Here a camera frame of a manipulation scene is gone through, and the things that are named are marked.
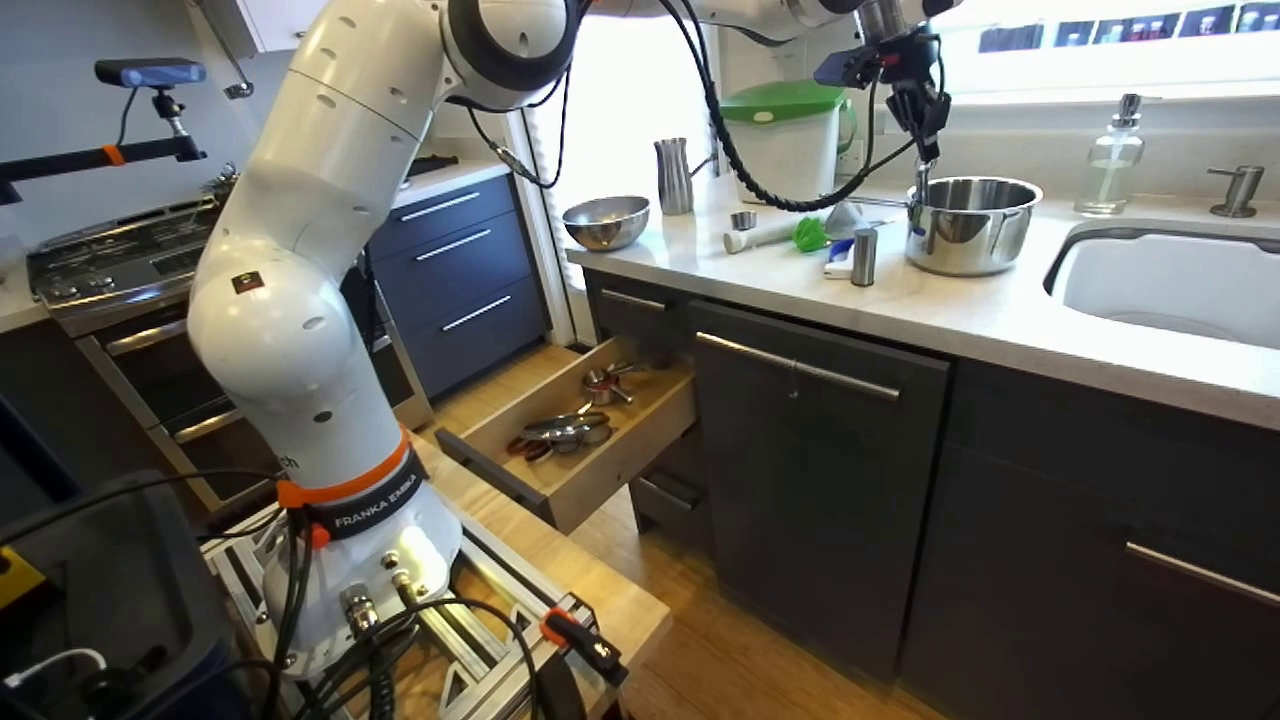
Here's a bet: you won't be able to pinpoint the white bin with green lid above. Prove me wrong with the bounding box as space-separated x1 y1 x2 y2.
719 80 860 207

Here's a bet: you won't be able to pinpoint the dark dishwasher door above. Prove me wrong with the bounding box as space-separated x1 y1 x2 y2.
688 299 952 683

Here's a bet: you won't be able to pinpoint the steel counter pump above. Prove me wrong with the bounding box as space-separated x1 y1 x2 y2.
1206 165 1266 219

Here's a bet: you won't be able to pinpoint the steel pot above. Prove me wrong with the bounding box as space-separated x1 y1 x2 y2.
820 176 1044 278

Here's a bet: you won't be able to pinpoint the white wall cabinet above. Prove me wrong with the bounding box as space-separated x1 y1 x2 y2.
198 0 333 57

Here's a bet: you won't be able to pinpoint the dark drawer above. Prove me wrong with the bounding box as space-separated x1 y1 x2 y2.
584 268 693 356
628 428 717 559

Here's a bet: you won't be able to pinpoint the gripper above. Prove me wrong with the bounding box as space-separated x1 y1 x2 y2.
878 30 952 164

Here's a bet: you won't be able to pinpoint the black plastic case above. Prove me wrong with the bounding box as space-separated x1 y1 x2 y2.
0 470 253 720

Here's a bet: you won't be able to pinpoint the clear soap dispenser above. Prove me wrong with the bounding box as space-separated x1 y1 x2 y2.
1074 93 1147 217

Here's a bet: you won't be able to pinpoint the camera on mount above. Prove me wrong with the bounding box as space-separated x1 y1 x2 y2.
0 57 209 207

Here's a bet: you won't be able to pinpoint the cabinet door handle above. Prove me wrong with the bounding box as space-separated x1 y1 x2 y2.
1124 541 1280 610

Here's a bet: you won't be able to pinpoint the window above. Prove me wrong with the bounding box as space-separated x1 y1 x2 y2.
528 14 719 201

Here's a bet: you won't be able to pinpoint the white sink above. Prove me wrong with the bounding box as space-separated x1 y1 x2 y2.
1043 219 1280 352

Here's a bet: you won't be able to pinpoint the steel bowl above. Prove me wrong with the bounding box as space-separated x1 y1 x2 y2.
562 195 652 253

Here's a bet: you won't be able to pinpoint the blue drawer cabinet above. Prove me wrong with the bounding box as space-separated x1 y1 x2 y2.
365 174 552 401

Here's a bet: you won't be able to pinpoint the orange and black clamp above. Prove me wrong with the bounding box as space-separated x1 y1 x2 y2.
539 604 632 691

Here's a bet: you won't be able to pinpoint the steel measuring cups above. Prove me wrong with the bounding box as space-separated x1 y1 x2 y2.
520 409 614 454
582 360 642 407

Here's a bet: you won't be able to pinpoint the white brush with green head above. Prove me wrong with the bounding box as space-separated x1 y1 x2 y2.
723 215 832 255

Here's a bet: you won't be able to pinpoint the steel stove with oven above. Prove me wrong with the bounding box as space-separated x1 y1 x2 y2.
27 193 437 513

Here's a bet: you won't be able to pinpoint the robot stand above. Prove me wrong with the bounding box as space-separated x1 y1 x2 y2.
200 432 673 720

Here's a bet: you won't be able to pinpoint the dishwasher door handle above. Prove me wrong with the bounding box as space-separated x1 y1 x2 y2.
694 331 904 404

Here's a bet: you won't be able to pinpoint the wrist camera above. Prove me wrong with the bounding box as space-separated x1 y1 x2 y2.
813 44 884 90

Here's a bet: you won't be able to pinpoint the steel pitcher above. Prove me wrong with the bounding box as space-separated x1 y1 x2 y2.
654 138 695 217

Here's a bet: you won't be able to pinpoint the row of photos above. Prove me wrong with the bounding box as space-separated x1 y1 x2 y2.
977 2 1280 54

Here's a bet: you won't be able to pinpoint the open wooden drawer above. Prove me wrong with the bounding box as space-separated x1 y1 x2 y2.
435 335 700 535

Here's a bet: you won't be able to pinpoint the dark cabinet door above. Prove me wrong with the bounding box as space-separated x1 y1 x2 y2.
898 358 1280 720

